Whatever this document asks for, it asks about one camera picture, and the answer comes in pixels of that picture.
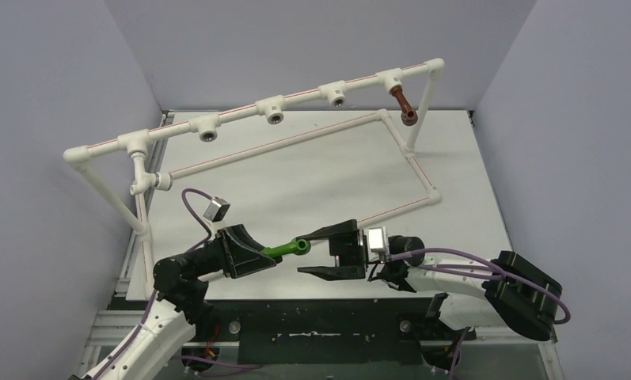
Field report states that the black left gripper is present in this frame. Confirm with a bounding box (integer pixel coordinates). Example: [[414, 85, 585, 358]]
[[188, 223, 282, 277]]

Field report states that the green water faucet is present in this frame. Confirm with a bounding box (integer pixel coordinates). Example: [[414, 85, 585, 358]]
[[262, 238, 311, 260]]

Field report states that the white PVC pipe frame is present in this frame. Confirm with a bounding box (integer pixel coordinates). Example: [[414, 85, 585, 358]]
[[63, 59, 445, 266]]

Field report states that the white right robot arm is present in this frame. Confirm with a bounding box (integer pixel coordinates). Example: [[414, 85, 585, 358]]
[[295, 219, 571, 341]]

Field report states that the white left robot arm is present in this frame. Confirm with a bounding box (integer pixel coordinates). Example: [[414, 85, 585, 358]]
[[82, 224, 281, 379]]

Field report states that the white water faucet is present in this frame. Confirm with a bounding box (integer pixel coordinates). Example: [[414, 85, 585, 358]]
[[129, 151, 173, 196]]

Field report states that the brown water faucet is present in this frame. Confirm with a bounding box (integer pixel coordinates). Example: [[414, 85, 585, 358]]
[[389, 85, 419, 126]]

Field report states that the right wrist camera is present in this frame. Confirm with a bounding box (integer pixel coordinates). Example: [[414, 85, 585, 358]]
[[367, 226, 389, 264]]

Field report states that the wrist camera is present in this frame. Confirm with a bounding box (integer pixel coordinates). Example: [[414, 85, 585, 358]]
[[203, 197, 230, 222], [367, 226, 389, 264]]

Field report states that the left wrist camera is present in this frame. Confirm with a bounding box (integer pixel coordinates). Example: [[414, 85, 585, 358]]
[[203, 197, 230, 222]]

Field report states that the black front table rail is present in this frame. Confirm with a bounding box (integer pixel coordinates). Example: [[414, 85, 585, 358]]
[[175, 297, 462, 368]]

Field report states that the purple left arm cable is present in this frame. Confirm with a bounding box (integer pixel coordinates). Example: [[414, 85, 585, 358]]
[[92, 188, 216, 380]]

